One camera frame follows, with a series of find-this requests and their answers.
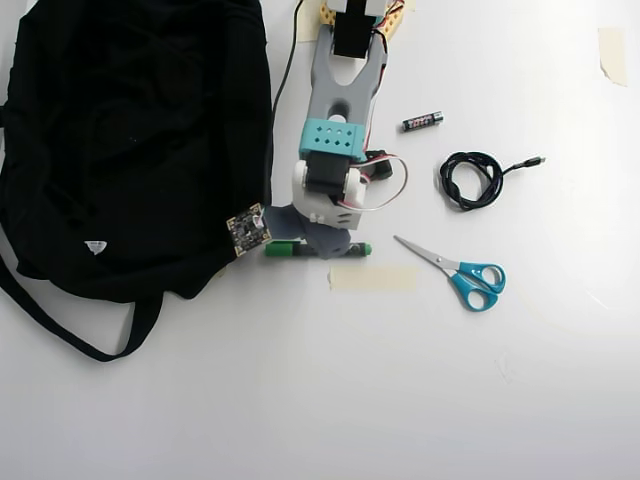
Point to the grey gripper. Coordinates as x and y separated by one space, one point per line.
320 241

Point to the green marker with black barrel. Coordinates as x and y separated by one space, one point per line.
282 250

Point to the multicolour printed robot arm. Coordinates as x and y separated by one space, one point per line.
330 140

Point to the black fabric bag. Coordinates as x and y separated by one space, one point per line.
125 150

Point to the wide beige masking tape strip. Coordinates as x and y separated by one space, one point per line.
372 279

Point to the black AAA battery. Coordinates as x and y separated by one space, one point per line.
421 122

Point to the small beige masking tape piece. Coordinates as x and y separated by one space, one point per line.
411 4

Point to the bare camera circuit board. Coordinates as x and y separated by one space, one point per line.
247 230

